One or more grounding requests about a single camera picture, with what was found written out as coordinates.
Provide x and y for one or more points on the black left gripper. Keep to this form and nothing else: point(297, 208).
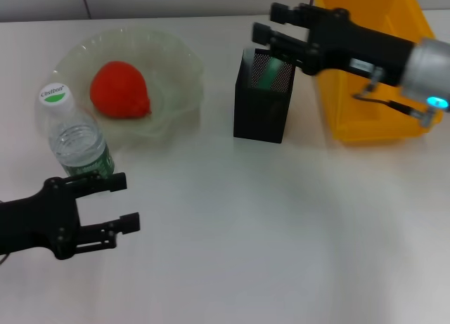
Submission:
point(38, 222)

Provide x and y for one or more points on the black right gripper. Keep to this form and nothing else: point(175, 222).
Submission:
point(351, 46)

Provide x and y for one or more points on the mint green pen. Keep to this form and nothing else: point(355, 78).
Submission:
point(269, 74)

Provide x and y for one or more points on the clear water bottle green label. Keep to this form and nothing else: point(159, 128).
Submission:
point(77, 144)

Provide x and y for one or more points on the orange fruit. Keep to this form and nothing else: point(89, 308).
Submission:
point(117, 90)

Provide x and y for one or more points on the black mesh pen holder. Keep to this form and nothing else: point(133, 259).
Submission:
point(260, 116)

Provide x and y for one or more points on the pale green glass fruit plate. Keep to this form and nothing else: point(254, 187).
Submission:
point(168, 78)

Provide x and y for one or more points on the yellow plastic bin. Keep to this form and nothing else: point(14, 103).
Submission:
point(369, 106)

